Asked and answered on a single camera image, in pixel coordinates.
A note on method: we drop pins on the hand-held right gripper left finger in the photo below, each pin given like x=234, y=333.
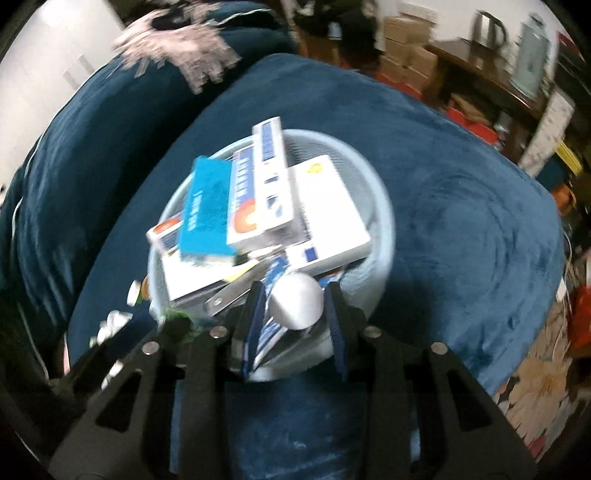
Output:
x=251, y=332

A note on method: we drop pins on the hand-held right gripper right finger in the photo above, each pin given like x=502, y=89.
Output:
x=337, y=337

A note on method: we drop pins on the white round bottle cap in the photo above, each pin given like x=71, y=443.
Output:
x=295, y=300

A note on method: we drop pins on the white printed medicine box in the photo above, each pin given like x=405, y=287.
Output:
x=194, y=277

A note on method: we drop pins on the white box with yellow label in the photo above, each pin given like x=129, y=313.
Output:
x=328, y=217

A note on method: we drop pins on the small orange blue medicine box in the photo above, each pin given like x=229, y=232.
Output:
x=166, y=233

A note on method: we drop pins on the teal box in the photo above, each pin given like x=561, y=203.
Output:
x=207, y=207

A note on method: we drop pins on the large blue orange medicine box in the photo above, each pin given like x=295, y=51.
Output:
x=244, y=194

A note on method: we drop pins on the long blue white medicine box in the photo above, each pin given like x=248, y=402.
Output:
x=272, y=152

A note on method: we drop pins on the light blue mesh basket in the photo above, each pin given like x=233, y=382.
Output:
x=323, y=143

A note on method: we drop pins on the orange capped bottle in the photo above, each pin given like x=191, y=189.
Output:
x=145, y=288

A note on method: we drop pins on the cluster of white capped bottles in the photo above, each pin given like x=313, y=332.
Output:
x=113, y=325

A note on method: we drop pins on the blue plush blanket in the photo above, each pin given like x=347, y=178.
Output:
x=461, y=207

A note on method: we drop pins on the floral mat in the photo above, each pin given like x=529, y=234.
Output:
x=540, y=392

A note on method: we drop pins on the red bag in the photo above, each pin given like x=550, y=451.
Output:
x=581, y=323

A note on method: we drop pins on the blue plush pillow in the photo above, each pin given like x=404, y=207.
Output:
x=92, y=138

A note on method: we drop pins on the pink fringed throw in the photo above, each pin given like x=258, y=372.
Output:
x=184, y=46

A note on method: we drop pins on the stack of cardboard boxes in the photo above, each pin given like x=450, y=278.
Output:
x=406, y=50

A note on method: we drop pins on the white patterned panel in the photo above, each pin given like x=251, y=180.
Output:
x=549, y=129

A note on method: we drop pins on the dark wooden table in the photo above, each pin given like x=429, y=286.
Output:
x=475, y=69

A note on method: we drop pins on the pale green thermos flask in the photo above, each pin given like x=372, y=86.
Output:
x=531, y=55

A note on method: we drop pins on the metal kettle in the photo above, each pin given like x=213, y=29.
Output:
x=489, y=30

